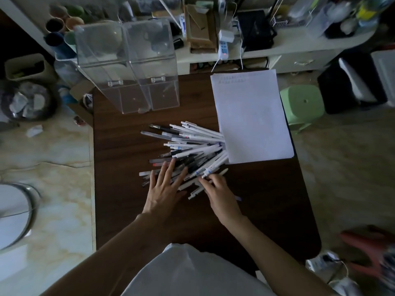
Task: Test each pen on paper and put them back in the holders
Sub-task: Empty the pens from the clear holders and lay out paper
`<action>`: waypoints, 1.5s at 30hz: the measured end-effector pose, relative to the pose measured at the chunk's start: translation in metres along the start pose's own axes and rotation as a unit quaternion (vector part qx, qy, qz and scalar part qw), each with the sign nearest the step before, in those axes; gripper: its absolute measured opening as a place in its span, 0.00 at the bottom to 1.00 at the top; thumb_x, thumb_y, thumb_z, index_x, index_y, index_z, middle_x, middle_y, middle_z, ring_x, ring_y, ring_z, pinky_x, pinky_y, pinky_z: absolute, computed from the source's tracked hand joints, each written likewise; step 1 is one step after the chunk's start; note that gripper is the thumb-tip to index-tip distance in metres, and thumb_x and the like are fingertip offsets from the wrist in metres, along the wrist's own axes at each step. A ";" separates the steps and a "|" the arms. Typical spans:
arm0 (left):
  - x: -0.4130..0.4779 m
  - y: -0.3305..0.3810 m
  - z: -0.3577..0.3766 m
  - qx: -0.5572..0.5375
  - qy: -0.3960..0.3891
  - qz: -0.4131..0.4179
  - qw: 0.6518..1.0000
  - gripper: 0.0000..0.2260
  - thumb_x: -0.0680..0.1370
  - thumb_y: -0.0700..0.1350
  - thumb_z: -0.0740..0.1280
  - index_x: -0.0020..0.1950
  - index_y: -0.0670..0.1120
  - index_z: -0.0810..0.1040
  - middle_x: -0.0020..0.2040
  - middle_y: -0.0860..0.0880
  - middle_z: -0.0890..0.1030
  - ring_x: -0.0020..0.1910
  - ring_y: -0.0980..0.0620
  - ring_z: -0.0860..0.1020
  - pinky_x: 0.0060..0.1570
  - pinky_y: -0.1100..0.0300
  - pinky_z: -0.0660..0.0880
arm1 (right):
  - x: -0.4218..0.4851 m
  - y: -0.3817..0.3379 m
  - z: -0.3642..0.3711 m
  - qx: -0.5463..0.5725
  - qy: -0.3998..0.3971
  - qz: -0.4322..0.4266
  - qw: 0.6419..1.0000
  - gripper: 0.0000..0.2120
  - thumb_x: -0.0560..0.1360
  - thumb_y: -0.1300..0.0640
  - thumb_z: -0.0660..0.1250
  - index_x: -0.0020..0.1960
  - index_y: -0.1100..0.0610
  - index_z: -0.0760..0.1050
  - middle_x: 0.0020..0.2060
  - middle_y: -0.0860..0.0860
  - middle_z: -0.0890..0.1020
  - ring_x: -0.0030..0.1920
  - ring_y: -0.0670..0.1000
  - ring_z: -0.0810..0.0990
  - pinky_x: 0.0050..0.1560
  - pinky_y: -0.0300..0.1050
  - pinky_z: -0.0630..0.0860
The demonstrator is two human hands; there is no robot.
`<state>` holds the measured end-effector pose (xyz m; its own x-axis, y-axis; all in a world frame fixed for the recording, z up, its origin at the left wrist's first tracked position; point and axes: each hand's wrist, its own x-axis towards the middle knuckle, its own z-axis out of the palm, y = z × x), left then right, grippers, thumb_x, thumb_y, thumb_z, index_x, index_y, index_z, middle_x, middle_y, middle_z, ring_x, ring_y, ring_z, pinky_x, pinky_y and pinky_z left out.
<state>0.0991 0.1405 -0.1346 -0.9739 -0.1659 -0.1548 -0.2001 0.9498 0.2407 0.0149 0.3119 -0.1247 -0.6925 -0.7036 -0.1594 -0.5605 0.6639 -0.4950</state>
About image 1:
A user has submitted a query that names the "person's left hand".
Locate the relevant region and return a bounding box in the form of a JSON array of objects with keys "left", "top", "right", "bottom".
[{"left": 142, "top": 158, "right": 189, "bottom": 218}]

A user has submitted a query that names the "person's right hand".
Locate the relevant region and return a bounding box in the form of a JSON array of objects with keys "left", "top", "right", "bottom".
[{"left": 197, "top": 173, "right": 244, "bottom": 227}]

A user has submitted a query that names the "pile of pens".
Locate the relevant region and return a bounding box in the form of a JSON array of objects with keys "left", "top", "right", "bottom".
[{"left": 139, "top": 120, "right": 242, "bottom": 201}]

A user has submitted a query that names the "stack of white paper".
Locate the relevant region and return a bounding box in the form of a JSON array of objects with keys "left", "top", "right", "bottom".
[{"left": 210, "top": 69, "right": 295, "bottom": 165}]

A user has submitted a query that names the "person's left forearm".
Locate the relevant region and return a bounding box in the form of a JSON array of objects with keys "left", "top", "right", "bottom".
[{"left": 40, "top": 212, "right": 169, "bottom": 296}]

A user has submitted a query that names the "person's right forearm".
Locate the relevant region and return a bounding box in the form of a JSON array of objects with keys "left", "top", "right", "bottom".
[{"left": 223, "top": 214, "right": 337, "bottom": 296}]

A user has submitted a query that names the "person's white shirt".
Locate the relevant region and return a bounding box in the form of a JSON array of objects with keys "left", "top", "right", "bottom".
[{"left": 122, "top": 243, "right": 275, "bottom": 296}]

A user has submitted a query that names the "open cardboard box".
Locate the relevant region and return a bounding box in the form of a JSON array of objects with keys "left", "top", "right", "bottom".
[{"left": 69, "top": 79, "right": 95, "bottom": 127}]

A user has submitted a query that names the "brown cardboard box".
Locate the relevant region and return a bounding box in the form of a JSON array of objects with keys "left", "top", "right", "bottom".
[{"left": 184, "top": 4, "right": 218, "bottom": 54}]

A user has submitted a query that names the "green plastic stool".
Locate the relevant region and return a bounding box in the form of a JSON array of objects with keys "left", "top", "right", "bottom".
[{"left": 279, "top": 84, "right": 325, "bottom": 134}]

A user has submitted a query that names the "blue bottle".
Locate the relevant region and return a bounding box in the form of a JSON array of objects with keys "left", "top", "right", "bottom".
[{"left": 57, "top": 86, "right": 72, "bottom": 105}]

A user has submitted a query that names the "white power strip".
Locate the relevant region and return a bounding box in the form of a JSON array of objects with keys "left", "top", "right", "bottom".
[{"left": 217, "top": 30, "right": 235, "bottom": 61}]

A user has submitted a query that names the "red plastic stool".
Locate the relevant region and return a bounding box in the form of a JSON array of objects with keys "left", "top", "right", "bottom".
[{"left": 339, "top": 229, "right": 395, "bottom": 280}]

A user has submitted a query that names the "white round fan base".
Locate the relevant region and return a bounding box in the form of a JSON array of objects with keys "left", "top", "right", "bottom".
[{"left": 0, "top": 181, "right": 42, "bottom": 252}]

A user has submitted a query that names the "black bag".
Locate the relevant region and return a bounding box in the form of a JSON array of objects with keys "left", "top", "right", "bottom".
[{"left": 317, "top": 49, "right": 395, "bottom": 115}]

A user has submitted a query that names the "clear water jug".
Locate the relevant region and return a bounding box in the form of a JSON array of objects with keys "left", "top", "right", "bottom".
[{"left": 54, "top": 58, "right": 84, "bottom": 88}]

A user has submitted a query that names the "beige plastic bin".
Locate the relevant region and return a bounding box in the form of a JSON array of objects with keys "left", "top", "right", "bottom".
[{"left": 3, "top": 53, "right": 56, "bottom": 82}]

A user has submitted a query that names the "black router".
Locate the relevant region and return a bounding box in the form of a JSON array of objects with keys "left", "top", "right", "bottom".
[{"left": 236, "top": 0, "right": 278, "bottom": 52}]

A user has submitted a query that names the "plaid cloth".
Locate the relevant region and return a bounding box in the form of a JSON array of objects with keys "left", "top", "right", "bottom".
[{"left": 378, "top": 243, "right": 395, "bottom": 286}]

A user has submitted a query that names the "group of colourful cups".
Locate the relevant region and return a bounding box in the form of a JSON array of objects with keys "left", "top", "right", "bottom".
[{"left": 43, "top": 4, "right": 86, "bottom": 60}]

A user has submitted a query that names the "clear plastic measuring jug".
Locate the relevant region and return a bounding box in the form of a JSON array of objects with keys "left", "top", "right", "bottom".
[{"left": 305, "top": 6, "right": 329, "bottom": 39}]

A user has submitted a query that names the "black round tray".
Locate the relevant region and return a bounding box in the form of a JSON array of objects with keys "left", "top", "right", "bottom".
[{"left": 324, "top": 18, "right": 360, "bottom": 39}]

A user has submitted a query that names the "white teapot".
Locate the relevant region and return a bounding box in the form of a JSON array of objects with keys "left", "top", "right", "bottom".
[{"left": 328, "top": 1, "right": 352, "bottom": 21}]

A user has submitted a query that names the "yellow green container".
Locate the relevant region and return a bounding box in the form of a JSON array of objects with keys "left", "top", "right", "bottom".
[{"left": 355, "top": 0, "right": 380, "bottom": 28}]

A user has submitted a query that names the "white charger with cable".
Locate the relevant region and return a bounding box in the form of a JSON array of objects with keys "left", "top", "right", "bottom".
[{"left": 305, "top": 250, "right": 363, "bottom": 296}]

